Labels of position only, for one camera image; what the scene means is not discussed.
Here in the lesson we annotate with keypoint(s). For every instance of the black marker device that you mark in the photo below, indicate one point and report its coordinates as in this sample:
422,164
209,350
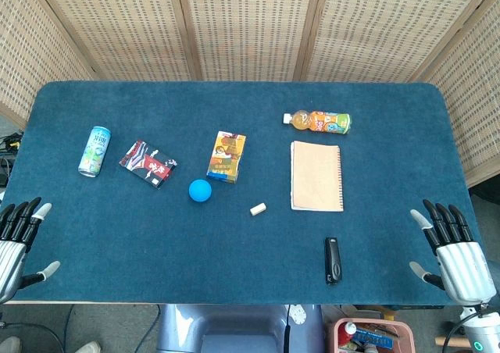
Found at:
333,260

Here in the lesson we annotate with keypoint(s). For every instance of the black red snack box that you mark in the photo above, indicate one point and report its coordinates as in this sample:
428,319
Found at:
149,164

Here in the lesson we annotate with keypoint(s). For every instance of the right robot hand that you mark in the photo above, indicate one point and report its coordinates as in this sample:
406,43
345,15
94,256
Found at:
465,267

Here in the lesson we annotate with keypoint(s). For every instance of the orange juice bottle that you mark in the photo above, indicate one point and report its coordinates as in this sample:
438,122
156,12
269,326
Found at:
318,122

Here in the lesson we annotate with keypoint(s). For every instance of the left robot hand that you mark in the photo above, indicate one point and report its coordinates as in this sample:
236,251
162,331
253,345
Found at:
9,253

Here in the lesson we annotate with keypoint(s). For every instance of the pink plastic basket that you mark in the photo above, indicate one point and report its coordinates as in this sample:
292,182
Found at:
371,335

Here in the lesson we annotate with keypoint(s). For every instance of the blue ball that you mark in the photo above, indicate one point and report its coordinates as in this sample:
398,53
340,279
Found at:
200,190

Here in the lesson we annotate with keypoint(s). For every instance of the woven bamboo folding screen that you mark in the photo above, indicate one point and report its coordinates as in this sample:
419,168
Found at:
250,29

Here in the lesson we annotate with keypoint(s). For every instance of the light blue drink can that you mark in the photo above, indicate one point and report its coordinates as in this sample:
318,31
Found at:
94,151

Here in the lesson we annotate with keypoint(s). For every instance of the blue table cloth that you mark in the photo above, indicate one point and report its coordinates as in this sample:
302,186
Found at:
234,251

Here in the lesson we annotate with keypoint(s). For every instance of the orange yellow carton box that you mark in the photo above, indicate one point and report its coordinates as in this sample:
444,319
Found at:
226,156

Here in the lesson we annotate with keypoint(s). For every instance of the grey blue robot torso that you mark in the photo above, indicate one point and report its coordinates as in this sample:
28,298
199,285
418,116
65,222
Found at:
238,329

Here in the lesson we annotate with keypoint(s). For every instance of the beige eraser block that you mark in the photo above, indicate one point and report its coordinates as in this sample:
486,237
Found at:
258,208

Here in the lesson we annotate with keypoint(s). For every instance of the tan spiral notebook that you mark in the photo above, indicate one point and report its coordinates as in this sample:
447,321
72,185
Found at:
316,176

